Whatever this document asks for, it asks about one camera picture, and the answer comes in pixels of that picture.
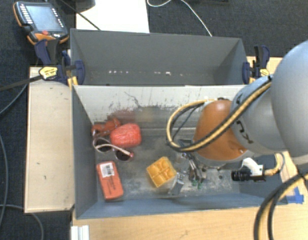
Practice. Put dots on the pink sunglasses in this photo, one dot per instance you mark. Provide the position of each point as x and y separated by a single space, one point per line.
119 156

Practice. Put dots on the black cylinder on white bracket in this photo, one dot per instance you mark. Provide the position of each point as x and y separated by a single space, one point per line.
241 176

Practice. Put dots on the yellow ridged block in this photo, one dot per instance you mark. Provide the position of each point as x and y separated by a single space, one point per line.
161 172

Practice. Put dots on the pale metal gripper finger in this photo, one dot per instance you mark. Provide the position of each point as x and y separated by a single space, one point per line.
177 185
180 157

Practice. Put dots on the orange flat block with barcode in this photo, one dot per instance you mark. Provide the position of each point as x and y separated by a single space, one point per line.
111 184

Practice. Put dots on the red-orange toy animal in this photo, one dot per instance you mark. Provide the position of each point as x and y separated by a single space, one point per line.
104 127

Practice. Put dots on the red textured sponge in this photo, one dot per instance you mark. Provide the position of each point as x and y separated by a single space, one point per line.
125 135

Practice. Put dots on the grey metal bin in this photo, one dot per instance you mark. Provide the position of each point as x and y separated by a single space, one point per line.
149 59

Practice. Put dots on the pale wood board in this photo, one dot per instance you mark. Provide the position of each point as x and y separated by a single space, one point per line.
49 139

